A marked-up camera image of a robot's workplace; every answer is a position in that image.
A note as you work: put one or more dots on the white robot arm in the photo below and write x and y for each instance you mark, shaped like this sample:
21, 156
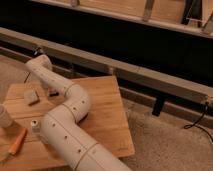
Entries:
59, 126

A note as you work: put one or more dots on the white paper cup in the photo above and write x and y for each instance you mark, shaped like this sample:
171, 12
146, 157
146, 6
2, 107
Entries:
5, 118

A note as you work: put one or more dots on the beige sponge block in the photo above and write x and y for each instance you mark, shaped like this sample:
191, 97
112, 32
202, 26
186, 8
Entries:
31, 97

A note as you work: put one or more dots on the orange handled tool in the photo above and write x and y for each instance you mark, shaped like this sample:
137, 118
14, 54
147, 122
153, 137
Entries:
16, 145

